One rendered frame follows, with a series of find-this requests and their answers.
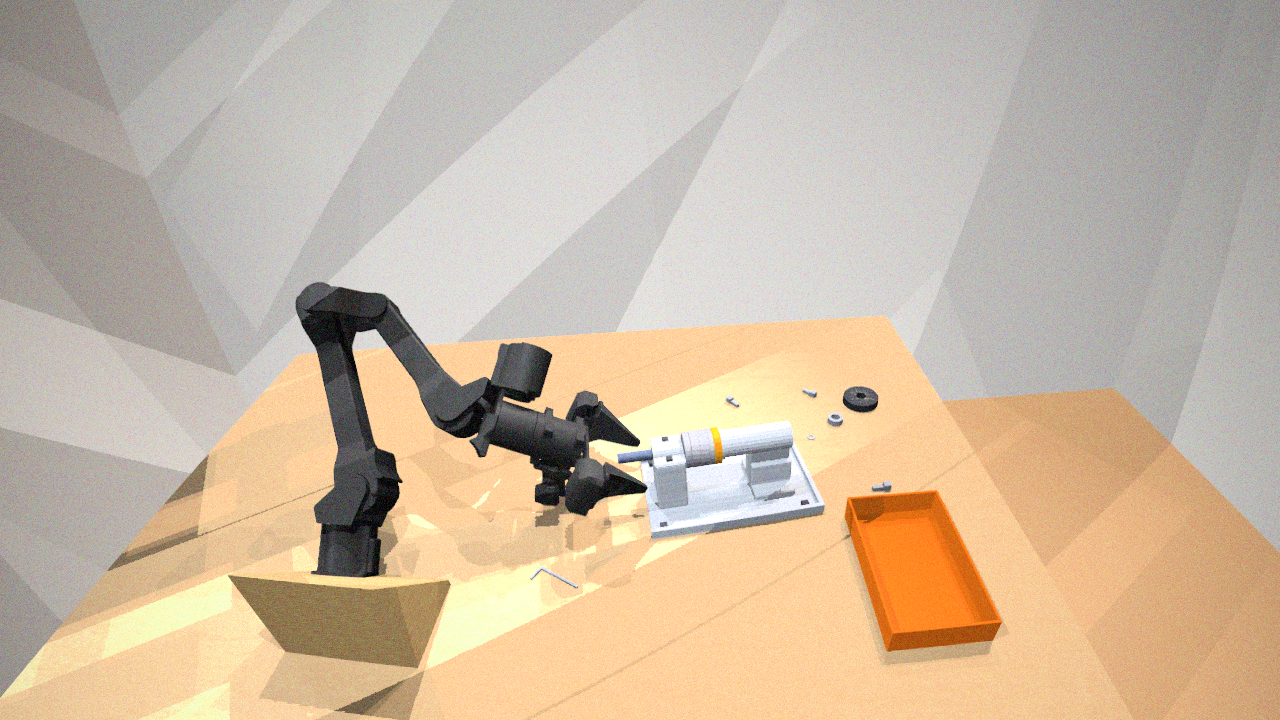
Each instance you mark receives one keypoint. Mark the black rubber washer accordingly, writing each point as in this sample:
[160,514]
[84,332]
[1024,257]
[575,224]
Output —
[860,399]

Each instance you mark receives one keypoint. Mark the grey hex key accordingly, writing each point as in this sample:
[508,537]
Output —
[560,577]

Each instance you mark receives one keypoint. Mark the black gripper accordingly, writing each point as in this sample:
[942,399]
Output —
[561,442]

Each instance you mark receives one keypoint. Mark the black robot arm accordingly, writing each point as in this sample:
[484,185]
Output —
[365,476]

